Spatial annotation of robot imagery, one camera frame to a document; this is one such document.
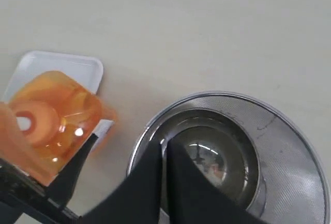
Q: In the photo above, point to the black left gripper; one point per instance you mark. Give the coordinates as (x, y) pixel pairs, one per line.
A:
(24, 195)

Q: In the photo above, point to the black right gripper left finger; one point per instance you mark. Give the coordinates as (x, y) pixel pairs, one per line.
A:
(137, 198)

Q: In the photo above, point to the small stainless steel bowl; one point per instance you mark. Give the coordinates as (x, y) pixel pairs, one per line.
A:
(221, 150)

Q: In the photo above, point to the orange soap pump bottle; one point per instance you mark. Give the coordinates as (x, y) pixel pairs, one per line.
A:
(46, 123)

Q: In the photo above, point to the white rectangular plastic tray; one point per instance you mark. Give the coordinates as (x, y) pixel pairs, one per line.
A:
(86, 70)

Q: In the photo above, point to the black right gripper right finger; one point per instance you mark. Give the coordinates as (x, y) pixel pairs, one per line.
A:
(192, 198)

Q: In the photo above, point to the steel mesh strainer basket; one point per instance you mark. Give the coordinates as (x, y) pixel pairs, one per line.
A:
(297, 189)

